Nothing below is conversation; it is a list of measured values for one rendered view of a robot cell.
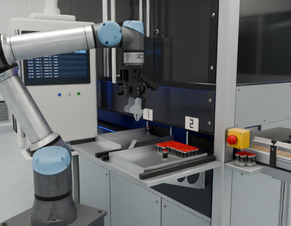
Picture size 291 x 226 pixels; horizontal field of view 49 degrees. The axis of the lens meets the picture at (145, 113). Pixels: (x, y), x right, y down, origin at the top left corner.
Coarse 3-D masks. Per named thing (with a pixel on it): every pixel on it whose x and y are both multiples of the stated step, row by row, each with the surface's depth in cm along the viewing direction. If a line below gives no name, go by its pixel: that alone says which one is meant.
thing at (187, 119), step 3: (186, 117) 153; (189, 117) 151; (192, 117) 150; (186, 120) 153; (189, 120) 151; (195, 120) 148; (198, 120) 147; (186, 123) 153; (189, 123) 152; (195, 123) 148; (186, 126) 153; (189, 126) 152; (192, 126) 150; (195, 126) 148; (189, 129) 152; (192, 129) 150; (195, 129) 149
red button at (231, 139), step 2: (228, 136) 130; (230, 136) 129; (232, 136) 128; (234, 136) 129; (228, 138) 129; (230, 138) 129; (232, 138) 128; (234, 138) 128; (236, 138) 129; (228, 140) 130; (230, 140) 129; (232, 140) 128; (234, 140) 128; (236, 140) 128; (228, 142) 130; (230, 142) 129; (232, 142) 128; (234, 142) 128; (236, 142) 129; (230, 144) 129; (232, 144) 129
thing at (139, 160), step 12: (120, 156) 144; (132, 156) 146; (144, 156) 146; (156, 156) 146; (168, 156) 146; (192, 156) 134; (204, 156) 139; (132, 168) 126; (144, 168) 120; (156, 168) 124
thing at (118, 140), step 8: (144, 128) 193; (96, 136) 173; (104, 136) 177; (112, 136) 180; (120, 136) 184; (128, 136) 185; (136, 136) 185; (144, 136) 185; (152, 136) 185; (168, 136) 171; (104, 144) 166; (112, 144) 160; (120, 144) 154; (128, 144) 156; (136, 144) 159
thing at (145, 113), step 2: (144, 110) 179; (146, 110) 178; (148, 110) 176; (150, 110) 175; (144, 112) 179; (146, 112) 178; (150, 112) 175; (144, 114) 180; (146, 114) 178; (150, 114) 175; (144, 116) 180; (146, 116) 178; (150, 116) 175; (144, 118) 180; (146, 118) 179; (148, 118) 177; (150, 118) 176
